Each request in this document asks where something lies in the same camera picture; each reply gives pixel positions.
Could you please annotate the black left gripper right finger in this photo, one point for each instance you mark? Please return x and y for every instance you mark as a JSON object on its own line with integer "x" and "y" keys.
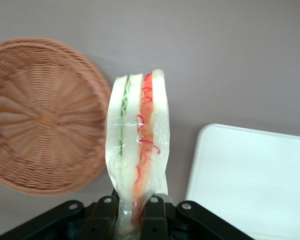
{"x": 155, "y": 220}

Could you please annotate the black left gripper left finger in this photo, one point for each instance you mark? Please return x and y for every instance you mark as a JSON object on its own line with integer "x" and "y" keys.
{"x": 103, "y": 220}

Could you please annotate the triangle sandwich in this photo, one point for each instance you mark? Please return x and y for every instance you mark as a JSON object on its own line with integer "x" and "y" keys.
{"x": 132, "y": 130}

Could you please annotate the beige rectangular tray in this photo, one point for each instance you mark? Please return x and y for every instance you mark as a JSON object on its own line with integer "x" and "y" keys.
{"x": 252, "y": 180}

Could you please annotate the round brown wicker basket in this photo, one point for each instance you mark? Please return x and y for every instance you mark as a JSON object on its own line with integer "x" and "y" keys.
{"x": 47, "y": 120}

